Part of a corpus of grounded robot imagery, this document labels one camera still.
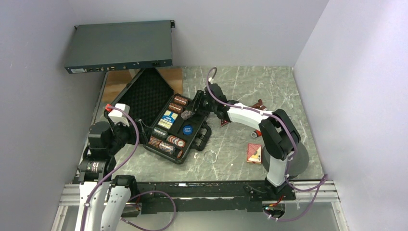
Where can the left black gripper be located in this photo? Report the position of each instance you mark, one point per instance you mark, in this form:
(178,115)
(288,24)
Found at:
(144,132)

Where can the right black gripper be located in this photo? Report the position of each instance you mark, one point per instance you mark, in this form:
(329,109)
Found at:
(206,95)

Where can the blue white card deck box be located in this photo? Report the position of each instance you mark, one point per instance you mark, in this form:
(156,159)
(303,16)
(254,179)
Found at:
(168,119)

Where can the grey chip stack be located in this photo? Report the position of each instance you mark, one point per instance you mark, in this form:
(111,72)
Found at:
(185,115)

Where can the red card deck box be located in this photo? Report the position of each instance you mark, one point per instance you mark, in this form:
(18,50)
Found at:
(254,153)

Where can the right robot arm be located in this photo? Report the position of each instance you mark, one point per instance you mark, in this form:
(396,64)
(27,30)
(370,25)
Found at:
(280,137)

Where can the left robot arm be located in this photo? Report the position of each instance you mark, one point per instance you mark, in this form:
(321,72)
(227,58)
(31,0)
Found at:
(102,197)

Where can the red yellow blue chip stack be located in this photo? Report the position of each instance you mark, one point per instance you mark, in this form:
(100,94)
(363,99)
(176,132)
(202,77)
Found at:
(154,142)

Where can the red triangular all-in marker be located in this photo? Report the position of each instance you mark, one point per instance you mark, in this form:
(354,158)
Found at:
(223,122)

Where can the orange blue chip stack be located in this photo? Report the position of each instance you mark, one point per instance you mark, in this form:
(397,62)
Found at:
(166,148)

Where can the black poker chip case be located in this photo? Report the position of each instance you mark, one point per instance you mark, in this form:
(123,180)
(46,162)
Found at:
(148,95)

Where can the orange black chip stack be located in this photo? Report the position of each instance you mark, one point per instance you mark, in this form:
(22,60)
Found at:
(181,100)
(175,108)

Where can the red white loose chips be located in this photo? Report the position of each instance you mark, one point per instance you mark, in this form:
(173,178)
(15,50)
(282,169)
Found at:
(176,141)

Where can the blue small blind button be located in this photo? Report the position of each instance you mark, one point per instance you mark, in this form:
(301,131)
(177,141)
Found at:
(187,130)

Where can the brown pipe fitting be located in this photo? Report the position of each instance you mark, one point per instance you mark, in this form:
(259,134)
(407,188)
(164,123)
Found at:
(259,105)

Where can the wooden board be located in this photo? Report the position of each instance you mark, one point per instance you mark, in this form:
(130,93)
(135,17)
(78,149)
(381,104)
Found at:
(117,80)

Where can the dark green rack unit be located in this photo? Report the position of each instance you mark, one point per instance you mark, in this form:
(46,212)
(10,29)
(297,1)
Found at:
(120,46)

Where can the dark grey disc weight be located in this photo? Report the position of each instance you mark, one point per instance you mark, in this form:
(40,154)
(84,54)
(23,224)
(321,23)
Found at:
(298,165)

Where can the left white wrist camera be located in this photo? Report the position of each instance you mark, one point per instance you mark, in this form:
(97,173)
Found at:
(117,116)

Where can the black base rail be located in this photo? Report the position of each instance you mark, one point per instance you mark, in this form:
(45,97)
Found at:
(191,196)

